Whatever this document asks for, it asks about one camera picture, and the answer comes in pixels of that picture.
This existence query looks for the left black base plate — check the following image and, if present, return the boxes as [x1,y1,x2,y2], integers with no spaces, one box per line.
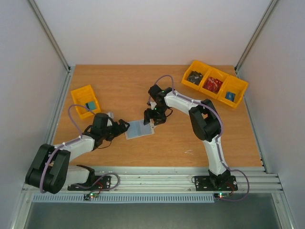
[67,176,111,191]

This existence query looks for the yellow bin with red cards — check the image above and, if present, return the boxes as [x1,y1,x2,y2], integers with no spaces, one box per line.
[199,67,229,99]

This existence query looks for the teal credit card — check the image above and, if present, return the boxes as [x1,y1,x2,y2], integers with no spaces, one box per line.
[85,101,96,111]

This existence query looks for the blue card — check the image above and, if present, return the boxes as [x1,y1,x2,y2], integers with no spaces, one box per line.
[225,91,235,102]

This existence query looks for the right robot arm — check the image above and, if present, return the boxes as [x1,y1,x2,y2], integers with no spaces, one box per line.
[143,85,231,190]

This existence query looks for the black cards stack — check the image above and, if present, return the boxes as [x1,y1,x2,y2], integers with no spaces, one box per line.
[186,71,203,85]

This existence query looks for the aluminium rail frame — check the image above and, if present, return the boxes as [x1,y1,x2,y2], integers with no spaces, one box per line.
[9,64,297,229]

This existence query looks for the grey slotted cable duct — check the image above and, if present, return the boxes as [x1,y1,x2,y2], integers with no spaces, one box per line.
[32,193,214,204]

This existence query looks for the single yellow bin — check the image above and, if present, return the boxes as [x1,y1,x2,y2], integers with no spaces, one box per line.
[71,84,101,119]

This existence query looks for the yellow bin with black cards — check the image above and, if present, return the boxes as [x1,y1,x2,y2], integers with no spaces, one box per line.
[181,60,212,91]

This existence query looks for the beige card holder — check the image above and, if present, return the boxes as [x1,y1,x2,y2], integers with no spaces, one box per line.
[125,119,154,140]

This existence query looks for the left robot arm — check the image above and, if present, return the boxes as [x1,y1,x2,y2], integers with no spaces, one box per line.
[25,113,130,194]

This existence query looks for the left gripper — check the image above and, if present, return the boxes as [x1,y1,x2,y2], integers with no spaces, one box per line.
[102,119,131,141]

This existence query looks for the yellow bin with blue card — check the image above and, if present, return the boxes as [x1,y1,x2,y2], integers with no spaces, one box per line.
[217,75,248,108]

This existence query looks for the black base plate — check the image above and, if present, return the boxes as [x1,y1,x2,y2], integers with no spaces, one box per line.
[67,176,111,191]
[194,176,238,191]

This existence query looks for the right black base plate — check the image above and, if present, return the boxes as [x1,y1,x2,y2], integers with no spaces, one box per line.
[194,176,238,191]

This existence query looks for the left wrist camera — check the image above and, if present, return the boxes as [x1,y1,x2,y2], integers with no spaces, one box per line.
[107,112,114,119]

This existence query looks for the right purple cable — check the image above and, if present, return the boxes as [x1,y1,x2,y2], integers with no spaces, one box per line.
[147,75,250,202]

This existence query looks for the red cards stack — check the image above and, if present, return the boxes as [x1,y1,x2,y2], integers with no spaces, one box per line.
[203,77,223,93]

